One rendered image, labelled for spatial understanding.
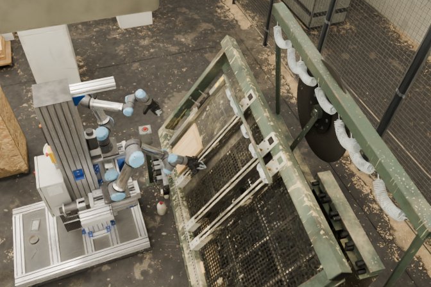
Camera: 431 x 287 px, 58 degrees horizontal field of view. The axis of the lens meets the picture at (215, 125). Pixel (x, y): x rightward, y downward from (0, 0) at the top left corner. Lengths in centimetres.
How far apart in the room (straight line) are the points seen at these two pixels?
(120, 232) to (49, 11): 399
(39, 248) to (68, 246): 28
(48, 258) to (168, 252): 117
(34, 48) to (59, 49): 30
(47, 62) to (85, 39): 159
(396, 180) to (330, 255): 54
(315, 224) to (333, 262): 23
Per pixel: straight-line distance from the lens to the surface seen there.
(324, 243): 232
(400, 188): 233
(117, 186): 319
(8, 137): 466
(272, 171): 262
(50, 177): 347
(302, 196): 244
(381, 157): 241
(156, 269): 423
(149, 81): 601
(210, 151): 328
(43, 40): 540
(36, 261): 430
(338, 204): 262
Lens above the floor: 390
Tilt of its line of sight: 47 degrees down
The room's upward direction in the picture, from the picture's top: 4 degrees clockwise
